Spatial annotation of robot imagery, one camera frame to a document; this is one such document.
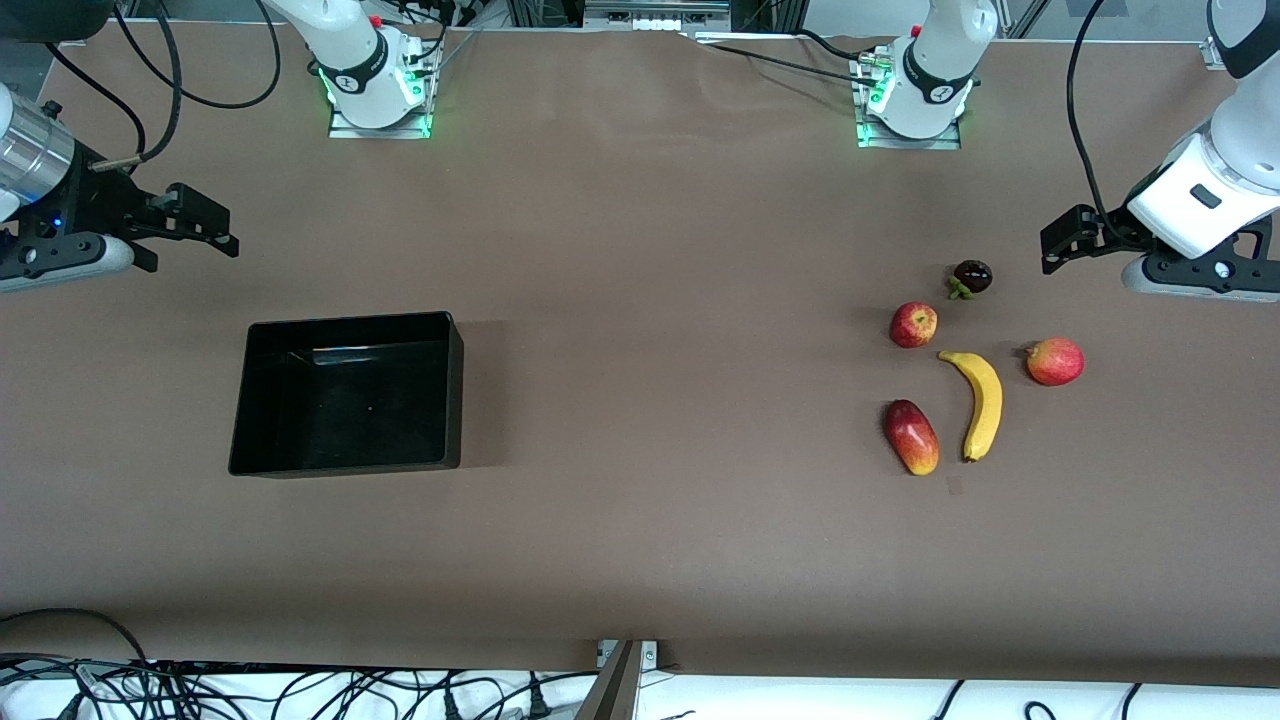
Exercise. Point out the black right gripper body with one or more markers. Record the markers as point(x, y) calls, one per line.
point(100, 198)

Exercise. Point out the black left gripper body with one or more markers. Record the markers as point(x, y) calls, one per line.
point(1108, 235)

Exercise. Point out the small red apple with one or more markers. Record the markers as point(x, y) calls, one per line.
point(913, 325)

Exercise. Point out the yellow banana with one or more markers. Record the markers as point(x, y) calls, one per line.
point(985, 405)

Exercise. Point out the black plastic box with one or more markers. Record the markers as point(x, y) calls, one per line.
point(340, 410)

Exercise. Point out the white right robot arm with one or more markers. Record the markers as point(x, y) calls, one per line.
point(350, 45)

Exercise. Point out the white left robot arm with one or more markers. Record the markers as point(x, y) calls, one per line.
point(940, 60)

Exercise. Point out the dark purple mangosteen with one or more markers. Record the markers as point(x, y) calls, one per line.
point(973, 275)

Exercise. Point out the red apple at right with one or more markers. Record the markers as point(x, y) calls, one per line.
point(1056, 362)

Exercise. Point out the red yellow mango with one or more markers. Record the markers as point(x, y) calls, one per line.
point(912, 438)

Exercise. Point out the white power strip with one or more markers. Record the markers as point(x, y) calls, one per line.
point(655, 22)

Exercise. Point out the white sheet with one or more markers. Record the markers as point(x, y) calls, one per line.
point(800, 702)

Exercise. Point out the grey metal bar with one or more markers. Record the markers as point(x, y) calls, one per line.
point(610, 695)

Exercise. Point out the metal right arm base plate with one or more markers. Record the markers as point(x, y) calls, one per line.
point(345, 131)

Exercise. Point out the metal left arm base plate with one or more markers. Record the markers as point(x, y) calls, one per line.
point(872, 143)

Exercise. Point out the aluminium frame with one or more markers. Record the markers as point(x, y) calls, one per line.
point(520, 12)

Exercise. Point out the small metal bracket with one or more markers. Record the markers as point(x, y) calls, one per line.
point(648, 655)

